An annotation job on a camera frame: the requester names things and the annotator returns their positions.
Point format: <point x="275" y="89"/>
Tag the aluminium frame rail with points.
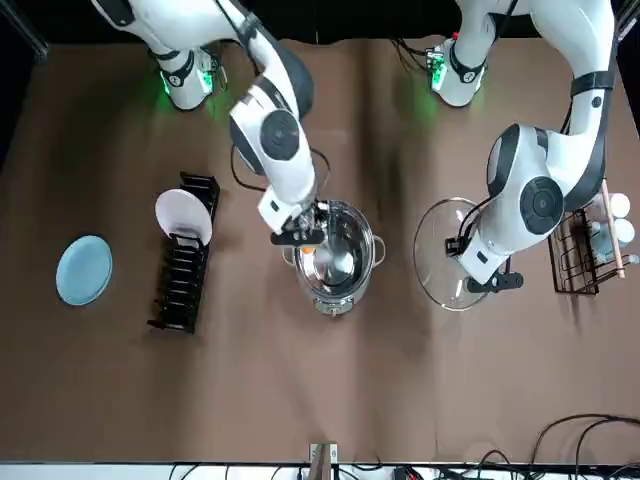
<point x="27" y="27"/>

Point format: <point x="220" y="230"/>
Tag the white cup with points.
<point x="621" y="204"/>

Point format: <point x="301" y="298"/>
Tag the light blue plate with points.
<point x="84" y="270"/>

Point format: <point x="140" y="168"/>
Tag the steel cooking pot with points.
<point x="350" y="235"/>

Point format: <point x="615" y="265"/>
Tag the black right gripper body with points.
<point x="300" y="236"/>

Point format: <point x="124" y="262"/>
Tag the glass pot lid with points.
<point x="435" y="270"/>

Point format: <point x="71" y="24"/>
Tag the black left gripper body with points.
<point x="495" y="282"/>

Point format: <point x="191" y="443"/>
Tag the white plate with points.
<point x="182" y="212"/>

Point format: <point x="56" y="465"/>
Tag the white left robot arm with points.
<point x="510" y="165"/>

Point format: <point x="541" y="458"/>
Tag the black dish rack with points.
<point x="185" y="280"/>

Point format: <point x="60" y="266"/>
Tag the aluminium camera post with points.
<point x="322" y="462"/>

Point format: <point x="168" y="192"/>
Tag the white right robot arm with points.
<point x="287" y="170"/>

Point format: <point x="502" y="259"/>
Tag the orange corn cob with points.
<point x="309" y="247"/>

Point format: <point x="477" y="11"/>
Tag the light blue cup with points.
<point x="625" y="230"/>

